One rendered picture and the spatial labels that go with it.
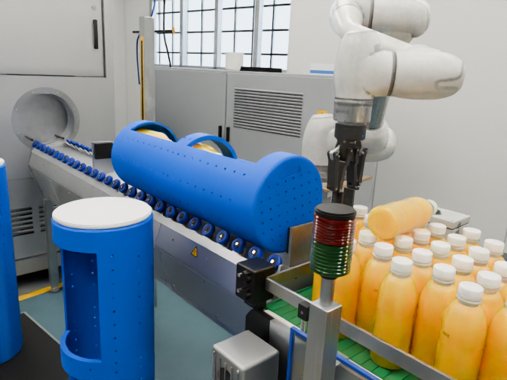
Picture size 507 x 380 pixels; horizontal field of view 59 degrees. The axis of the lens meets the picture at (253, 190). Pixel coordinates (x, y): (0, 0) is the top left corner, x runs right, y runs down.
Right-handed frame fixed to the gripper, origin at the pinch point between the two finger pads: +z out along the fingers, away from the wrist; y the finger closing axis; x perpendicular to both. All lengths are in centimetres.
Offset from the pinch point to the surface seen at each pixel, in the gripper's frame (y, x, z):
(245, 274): 26.0, -6.2, 14.7
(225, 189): 14.8, -29.4, 1.2
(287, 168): 3.6, -16.8, -6.2
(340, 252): 38.4, 29.1, -6.2
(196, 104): -127, -255, -1
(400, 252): 5.2, 20.2, 4.9
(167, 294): -48, -169, 114
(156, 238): 15, -69, 29
